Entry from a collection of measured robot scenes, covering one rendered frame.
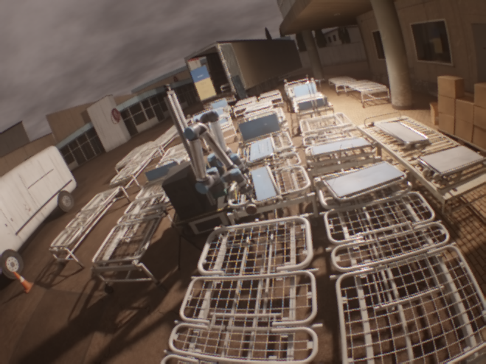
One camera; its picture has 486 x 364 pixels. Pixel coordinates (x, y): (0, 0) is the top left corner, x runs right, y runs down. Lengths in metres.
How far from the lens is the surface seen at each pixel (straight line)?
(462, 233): 2.55
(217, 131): 2.67
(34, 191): 8.26
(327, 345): 1.72
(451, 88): 4.21
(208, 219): 2.63
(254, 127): 3.84
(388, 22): 5.97
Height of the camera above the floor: 1.66
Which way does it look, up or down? 27 degrees down
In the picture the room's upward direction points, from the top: 20 degrees counter-clockwise
